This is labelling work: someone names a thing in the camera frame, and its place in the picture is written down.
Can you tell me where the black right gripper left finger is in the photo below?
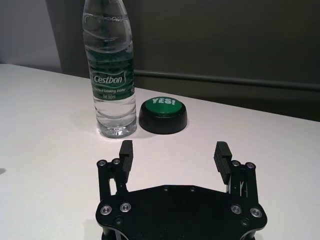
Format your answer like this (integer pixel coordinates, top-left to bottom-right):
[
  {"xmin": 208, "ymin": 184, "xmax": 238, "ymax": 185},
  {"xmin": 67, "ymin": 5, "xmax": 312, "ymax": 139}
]
[{"xmin": 96, "ymin": 141, "xmax": 134, "ymax": 201}]

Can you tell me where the clear water bottle green label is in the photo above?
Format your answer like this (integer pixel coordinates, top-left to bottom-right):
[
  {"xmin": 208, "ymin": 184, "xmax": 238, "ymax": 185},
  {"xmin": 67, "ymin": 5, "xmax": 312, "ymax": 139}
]
[{"xmin": 82, "ymin": 0, "xmax": 138, "ymax": 139}]

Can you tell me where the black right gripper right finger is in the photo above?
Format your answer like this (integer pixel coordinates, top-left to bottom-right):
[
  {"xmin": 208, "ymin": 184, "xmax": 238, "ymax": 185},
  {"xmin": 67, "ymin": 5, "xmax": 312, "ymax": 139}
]
[{"xmin": 214, "ymin": 141, "xmax": 260, "ymax": 201}]

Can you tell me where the green YES push button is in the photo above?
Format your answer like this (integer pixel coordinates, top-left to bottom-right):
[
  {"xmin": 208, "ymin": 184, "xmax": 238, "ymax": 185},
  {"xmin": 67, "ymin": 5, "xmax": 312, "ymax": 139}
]
[{"xmin": 138, "ymin": 96, "xmax": 189, "ymax": 135}]

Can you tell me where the dark horizontal rail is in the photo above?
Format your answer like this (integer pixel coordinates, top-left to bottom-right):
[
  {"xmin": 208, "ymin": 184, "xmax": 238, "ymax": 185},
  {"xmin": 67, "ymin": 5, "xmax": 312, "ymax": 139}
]
[{"xmin": 133, "ymin": 69, "xmax": 320, "ymax": 92}]

